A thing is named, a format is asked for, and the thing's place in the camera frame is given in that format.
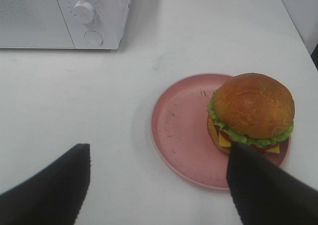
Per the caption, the toy burger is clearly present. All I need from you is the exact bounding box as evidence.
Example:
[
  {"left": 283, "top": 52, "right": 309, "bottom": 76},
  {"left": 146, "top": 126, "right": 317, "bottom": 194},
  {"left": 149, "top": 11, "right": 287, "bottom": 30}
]
[{"left": 207, "top": 73, "right": 295, "bottom": 154}]

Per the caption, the white round door button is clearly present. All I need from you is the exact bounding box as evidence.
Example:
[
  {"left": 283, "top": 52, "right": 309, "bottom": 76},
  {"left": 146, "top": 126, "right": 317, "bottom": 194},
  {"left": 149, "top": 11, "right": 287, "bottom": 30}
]
[{"left": 84, "top": 31, "right": 103, "bottom": 46}]

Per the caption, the white timer knob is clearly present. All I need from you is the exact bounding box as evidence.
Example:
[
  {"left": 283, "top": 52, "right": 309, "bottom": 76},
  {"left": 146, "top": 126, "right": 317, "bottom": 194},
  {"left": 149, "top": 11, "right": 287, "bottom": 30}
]
[{"left": 73, "top": 0, "right": 95, "bottom": 24}]

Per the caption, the white microwave oven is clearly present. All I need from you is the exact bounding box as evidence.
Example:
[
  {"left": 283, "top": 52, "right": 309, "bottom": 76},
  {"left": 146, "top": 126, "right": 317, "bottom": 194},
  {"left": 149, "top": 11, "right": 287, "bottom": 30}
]
[{"left": 0, "top": 0, "right": 131, "bottom": 50}]

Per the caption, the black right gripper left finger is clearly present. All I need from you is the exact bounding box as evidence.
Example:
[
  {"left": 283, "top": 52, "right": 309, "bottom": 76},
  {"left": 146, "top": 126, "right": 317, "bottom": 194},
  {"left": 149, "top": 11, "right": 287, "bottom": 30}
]
[{"left": 0, "top": 144, "right": 90, "bottom": 225}]

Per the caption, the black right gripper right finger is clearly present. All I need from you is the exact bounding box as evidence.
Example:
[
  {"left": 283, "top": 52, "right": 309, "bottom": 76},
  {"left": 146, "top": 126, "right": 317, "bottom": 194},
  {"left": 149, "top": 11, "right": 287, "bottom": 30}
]
[{"left": 226, "top": 142, "right": 318, "bottom": 225}]

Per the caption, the pink round plate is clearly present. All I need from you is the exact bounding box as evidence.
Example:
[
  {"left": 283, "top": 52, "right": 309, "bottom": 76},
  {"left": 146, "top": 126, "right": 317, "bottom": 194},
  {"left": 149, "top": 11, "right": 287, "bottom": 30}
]
[{"left": 150, "top": 74, "right": 291, "bottom": 190}]

